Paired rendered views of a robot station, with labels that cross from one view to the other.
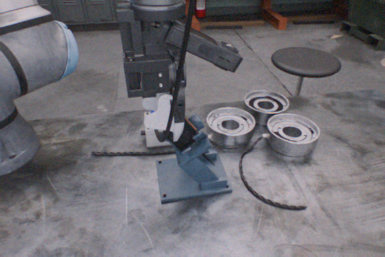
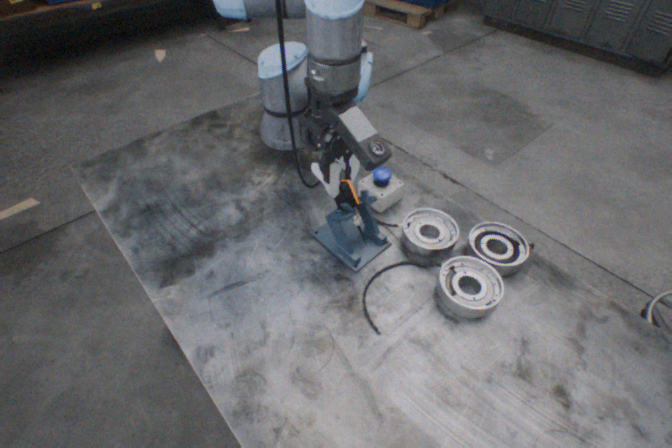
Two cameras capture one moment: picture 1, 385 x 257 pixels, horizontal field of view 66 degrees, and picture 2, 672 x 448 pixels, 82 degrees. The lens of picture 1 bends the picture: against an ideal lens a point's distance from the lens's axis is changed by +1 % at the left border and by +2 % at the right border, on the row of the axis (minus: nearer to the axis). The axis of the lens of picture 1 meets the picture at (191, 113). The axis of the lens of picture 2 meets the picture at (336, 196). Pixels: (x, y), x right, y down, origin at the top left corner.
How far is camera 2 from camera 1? 46 cm
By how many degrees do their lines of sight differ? 45
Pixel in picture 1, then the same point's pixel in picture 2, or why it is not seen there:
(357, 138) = (547, 363)
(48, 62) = not seen: hidden behind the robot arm
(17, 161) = (285, 144)
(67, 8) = (566, 13)
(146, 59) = (312, 120)
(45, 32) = not seen: hidden behind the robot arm
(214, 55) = (352, 145)
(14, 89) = (302, 95)
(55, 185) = (284, 175)
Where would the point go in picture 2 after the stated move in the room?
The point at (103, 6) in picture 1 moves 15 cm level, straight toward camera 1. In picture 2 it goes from (620, 25) to (614, 30)
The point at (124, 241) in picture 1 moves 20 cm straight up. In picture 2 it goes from (267, 233) to (253, 154)
